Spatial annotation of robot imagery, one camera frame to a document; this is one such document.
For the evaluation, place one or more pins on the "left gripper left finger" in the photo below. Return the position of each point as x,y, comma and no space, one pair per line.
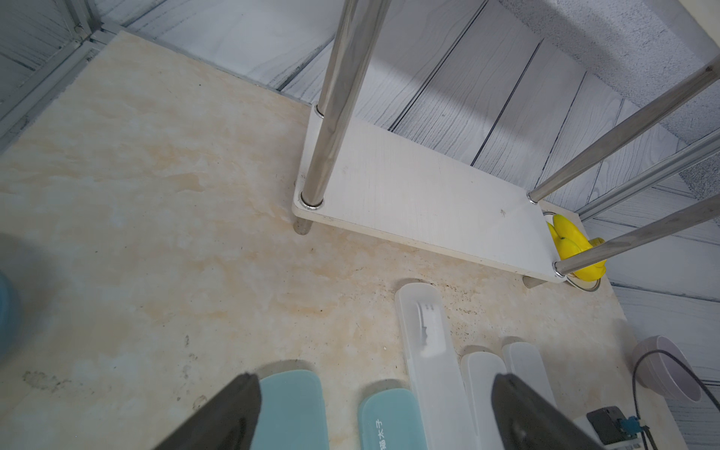
227,421

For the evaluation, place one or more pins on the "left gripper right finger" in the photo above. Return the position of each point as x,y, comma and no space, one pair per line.
525,420

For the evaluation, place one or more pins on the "translucent pencil case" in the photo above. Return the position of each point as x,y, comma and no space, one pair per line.
433,367
524,360
478,370

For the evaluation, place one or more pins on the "teal pencil case left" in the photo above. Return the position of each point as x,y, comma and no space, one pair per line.
293,412

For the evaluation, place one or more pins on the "teal pencil case labelled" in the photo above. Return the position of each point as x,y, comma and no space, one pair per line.
391,420

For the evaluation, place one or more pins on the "white two-tier shelf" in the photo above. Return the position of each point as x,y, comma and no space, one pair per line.
359,177

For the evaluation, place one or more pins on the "lilac bowl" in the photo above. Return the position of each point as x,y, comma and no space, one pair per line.
661,374

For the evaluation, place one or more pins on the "yellow banana bunch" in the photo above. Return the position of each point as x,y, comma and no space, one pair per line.
570,241

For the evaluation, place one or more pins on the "blue round plate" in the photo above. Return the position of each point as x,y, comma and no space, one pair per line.
10,315

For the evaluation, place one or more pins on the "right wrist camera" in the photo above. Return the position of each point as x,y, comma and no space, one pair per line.
610,428

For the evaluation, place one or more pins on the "left aluminium frame post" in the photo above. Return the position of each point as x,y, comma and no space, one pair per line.
44,45

